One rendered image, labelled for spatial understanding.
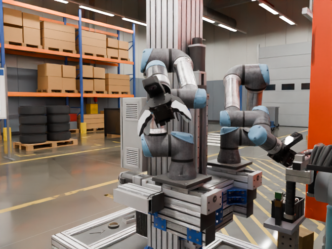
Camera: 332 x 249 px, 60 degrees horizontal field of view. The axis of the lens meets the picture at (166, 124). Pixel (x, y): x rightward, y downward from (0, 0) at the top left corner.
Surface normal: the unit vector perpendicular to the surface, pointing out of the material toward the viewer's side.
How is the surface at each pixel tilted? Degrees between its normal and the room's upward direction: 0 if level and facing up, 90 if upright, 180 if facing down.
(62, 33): 90
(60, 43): 90
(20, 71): 90
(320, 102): 90
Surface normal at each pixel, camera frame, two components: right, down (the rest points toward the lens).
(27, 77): 0.76, 0.05
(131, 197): -0.65, 0.06
